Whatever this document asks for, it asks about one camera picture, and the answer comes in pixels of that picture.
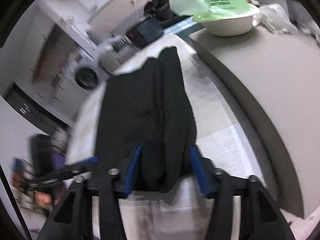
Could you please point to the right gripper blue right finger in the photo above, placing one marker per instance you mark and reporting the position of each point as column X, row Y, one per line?
column 200, row 171

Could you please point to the purple bag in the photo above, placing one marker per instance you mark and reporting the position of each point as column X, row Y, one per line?
column 58, row 161

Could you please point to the black knit t-shirt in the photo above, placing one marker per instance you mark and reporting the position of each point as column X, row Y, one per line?
column 147, row 108

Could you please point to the wooden shoe rack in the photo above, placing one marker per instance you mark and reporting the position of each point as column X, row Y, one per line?
column 21, row 173

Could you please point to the black jacket pile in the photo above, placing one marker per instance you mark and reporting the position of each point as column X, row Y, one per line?
column 160, row 9

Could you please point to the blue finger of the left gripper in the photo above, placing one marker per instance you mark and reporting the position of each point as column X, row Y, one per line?
column 87, row 164

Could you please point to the green plastic bag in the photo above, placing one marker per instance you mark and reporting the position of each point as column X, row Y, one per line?
column 210, row 10

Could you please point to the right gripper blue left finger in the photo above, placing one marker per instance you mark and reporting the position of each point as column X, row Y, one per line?
column 131, row 173

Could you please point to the dark electric pressure cooker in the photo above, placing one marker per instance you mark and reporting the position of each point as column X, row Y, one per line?
column 145, row 32

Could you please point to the white bowl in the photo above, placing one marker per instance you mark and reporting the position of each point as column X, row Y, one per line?
column 233, row 26

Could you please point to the person's left hand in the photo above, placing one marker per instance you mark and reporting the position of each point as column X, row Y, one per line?
column 46, row 201

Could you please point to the white washing machine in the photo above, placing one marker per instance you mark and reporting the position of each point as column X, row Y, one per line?
column 86, row 74

